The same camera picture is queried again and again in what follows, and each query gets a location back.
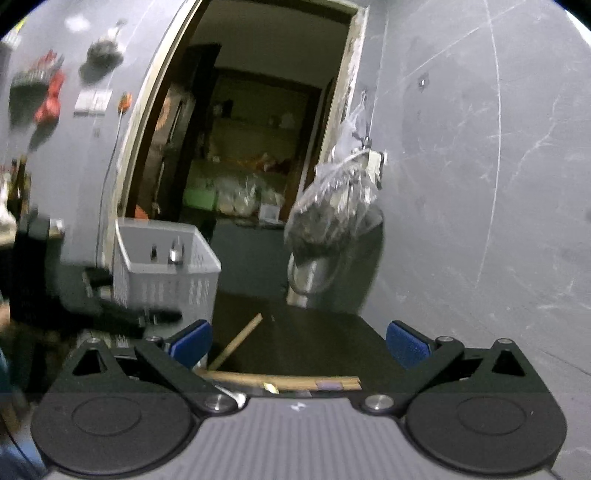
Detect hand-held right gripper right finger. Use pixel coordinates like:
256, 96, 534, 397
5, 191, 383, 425
359, 320, 550, 415

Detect green box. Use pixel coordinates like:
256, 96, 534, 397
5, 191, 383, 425
182, 185, 220, 212

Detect thin wall cable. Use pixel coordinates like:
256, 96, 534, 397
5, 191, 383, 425
97, 111, 124, 264

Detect steel pot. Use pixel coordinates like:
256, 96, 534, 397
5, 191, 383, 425
286, 208, 385, 309

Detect small hanging bag dark contents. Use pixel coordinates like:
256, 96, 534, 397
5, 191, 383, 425
78, 18, 127, 84

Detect clear plastic bag dark contents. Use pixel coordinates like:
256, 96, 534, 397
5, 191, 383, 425
283, 90, 386, 261

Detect red plastic bag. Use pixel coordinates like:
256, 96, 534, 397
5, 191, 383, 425
34, 71, 65, 123

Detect purple banded wooden chopstick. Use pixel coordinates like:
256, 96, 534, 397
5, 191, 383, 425
263, 382, 362, 394
196, 369, 362, 386

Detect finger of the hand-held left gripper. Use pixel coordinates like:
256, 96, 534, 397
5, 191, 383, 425
83, 268, 116, 298
95, 298, 183, 337

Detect grey wall rack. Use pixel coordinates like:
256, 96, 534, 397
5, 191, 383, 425
9, 65, 56, 93

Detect sunflower door sticker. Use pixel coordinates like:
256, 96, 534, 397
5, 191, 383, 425
154, 90, 178, 134

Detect clear bags of food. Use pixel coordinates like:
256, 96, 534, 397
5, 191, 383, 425
217, 173, 287, 217

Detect cream wooden door frame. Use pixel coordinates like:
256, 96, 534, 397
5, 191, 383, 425
97, 0, 370, 301

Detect grey cabinet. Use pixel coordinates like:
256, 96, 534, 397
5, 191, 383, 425
210, 217, 296, 301

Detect plain wooden chopstick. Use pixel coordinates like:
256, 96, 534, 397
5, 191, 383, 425
208, 313, 263, 371

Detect dark wooden door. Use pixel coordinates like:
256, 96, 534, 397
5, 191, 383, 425
139, 44, 222, 222

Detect wooden shelf unit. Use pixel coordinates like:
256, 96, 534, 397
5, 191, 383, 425
203, 69, 324, 222

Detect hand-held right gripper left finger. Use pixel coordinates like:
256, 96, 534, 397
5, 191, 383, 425
46, 318, 238, 415

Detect red clips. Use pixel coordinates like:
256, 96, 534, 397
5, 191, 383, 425
34, 51, 65, 75

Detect wall water tap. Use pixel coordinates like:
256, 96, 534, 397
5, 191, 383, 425
351, 134, 387, 188

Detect white wall basket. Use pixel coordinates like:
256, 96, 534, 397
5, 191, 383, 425
0, 25, 23, 54

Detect colourful snack packets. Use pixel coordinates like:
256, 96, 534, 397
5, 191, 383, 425
235, 154, 296, 174

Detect white perforated utensil basket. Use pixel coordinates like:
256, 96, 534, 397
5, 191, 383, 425
113, 217, 221, 326

